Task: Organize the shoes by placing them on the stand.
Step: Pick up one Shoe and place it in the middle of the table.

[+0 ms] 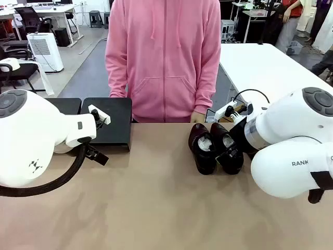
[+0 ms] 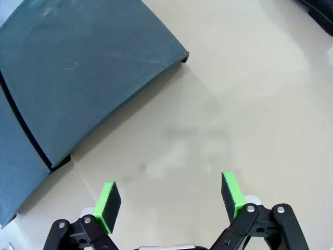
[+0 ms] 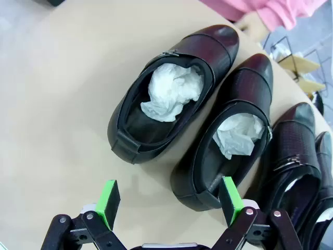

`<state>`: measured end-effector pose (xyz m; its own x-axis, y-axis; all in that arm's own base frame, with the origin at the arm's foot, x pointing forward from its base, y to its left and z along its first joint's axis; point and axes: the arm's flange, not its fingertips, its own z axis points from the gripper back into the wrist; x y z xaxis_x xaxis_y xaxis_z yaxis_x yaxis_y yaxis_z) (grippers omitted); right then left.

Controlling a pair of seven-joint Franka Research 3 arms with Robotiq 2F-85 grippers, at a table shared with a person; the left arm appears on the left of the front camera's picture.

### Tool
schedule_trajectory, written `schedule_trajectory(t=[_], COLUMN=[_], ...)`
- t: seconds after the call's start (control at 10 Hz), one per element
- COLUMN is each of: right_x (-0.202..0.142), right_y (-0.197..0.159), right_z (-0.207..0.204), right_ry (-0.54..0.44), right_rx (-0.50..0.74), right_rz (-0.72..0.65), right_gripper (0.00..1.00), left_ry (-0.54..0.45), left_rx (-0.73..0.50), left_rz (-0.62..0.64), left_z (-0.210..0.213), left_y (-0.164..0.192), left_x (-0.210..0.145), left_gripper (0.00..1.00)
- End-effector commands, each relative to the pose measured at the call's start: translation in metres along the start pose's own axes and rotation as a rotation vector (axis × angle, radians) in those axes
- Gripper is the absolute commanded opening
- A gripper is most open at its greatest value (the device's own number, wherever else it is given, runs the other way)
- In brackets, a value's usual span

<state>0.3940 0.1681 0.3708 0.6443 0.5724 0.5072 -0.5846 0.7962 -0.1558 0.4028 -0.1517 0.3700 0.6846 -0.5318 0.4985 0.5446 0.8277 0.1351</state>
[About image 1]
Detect person's right forearm pink sleeve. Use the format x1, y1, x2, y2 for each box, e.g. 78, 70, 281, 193
105, 52, 129, 98

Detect black shoe stand wide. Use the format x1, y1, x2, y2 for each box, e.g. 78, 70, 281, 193
80, 97, 133, 153

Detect person's left hand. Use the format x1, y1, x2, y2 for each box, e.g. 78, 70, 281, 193
190, 111, 206, 123

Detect person in pink hoodie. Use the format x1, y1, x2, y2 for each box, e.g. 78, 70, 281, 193
105, 0, 222, 123

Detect black armrest chair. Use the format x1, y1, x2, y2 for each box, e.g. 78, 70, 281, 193
0, 62, 46, 94

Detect white hanging garment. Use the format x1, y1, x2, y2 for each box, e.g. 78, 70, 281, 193
312, 12, 333, 54

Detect mannequin with red top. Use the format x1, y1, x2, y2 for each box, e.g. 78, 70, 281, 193
275, 0, 304, 53

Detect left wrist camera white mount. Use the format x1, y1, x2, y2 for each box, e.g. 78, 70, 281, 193
87, 104, 111, 128

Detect white air purifier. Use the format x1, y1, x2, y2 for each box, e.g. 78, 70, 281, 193
27, 32, 65, 73

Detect dark stool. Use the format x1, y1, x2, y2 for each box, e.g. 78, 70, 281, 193
89, 10, 104, 29

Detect left arm black cable sleeve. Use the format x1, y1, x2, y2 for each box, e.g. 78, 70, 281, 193
0, 139, 91, 197

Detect white round object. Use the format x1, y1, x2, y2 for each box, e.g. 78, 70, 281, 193
0, 57, 21, 72

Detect person's left forearm pink sleeve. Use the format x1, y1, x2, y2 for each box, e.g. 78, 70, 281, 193
194, 65, 221, 115

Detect thin black camera cable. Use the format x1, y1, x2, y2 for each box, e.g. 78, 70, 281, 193
232, 89, 271, 105

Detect cream hanging garment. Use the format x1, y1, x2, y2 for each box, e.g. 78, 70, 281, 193
296, 0, 317, 33

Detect black cart white frame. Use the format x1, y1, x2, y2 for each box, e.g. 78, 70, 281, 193
231, 2, 276, 44

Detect white computer case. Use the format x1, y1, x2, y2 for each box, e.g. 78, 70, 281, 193
221, 19, 236, 44

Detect gray plastic bin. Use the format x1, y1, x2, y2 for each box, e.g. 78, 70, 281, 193
286, 40, 304, 55

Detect white cloth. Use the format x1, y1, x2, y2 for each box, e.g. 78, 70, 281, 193
33, 60, 55, 96

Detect black computer tower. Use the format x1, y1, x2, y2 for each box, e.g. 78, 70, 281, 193
54, 27, 71, 47

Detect right arm black cable sleeve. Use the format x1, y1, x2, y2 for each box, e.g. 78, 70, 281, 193
308, 170, 333, 204

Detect black mesh office chair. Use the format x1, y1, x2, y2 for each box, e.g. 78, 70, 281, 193
14, 7, 54, 36

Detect black suede shoe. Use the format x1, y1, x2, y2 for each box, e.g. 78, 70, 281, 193
188, 123, 218, 176
210, 122, 245, 176

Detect seated person dark trousers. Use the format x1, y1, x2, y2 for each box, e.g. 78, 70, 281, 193
311, 49, 333, 84

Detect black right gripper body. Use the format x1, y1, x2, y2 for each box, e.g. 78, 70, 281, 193
228, 117, 258, 157

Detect white office desk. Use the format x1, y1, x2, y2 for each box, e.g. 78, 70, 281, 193
0, 4, 84, 47

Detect arm black cable sleeve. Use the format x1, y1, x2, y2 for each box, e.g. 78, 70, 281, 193
308, 170, 333, 204
0, 139, 91, 197

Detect white table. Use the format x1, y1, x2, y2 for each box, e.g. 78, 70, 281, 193
219, 43, 333, 105

